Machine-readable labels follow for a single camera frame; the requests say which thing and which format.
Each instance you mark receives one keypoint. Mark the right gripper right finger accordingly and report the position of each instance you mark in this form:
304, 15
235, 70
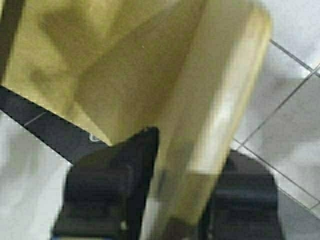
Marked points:
244, 203

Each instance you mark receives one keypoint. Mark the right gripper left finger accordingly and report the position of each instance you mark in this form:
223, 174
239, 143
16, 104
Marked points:
105, 192

